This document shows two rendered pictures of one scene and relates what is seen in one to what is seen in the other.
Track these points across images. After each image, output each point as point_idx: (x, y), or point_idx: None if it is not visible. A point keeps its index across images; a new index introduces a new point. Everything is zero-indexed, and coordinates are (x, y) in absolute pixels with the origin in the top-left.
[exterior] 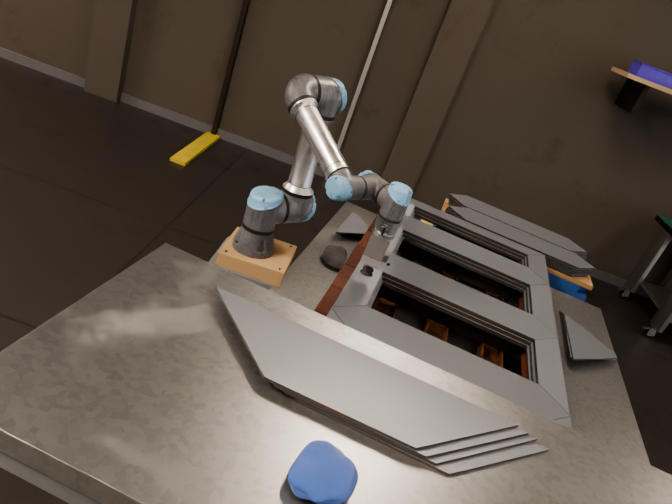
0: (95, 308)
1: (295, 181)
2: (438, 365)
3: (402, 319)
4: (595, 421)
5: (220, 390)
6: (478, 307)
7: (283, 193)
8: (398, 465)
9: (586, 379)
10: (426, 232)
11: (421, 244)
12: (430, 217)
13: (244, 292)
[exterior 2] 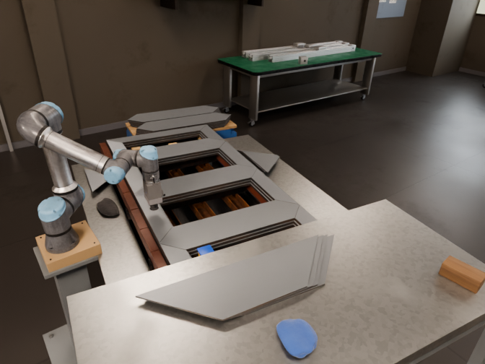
0: None
1: (62, 183)
2: (234, 229)
3: None
4: (299, 196)
5: (211, 347)
6: (214, 180)
7: (59, 196)
8: (307, 300)
9: (278, 178)
10: None
11: None
12: (136, 143)
13: (146, 283)
